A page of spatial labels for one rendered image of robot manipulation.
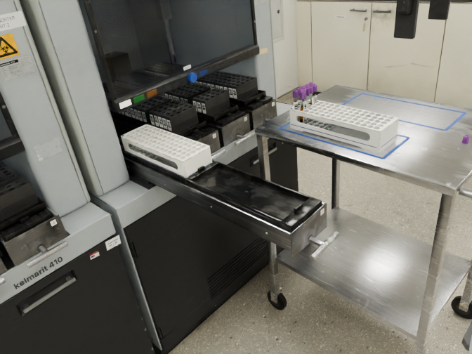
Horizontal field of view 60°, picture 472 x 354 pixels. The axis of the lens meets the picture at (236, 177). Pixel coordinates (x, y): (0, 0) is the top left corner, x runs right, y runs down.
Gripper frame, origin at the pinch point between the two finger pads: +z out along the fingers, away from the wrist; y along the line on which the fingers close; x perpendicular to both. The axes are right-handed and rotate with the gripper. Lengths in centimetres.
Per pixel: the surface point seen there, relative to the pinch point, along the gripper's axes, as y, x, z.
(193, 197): -17, 46, 43
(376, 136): 21.2, 16.2, 33.9
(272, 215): -13.5, 22.5, 40.1
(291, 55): 211, 186, 82
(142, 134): -10, 75, 35
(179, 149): -11, 56, 34
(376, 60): 219, 113, 81
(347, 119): 25.2, 26.7, 32.9
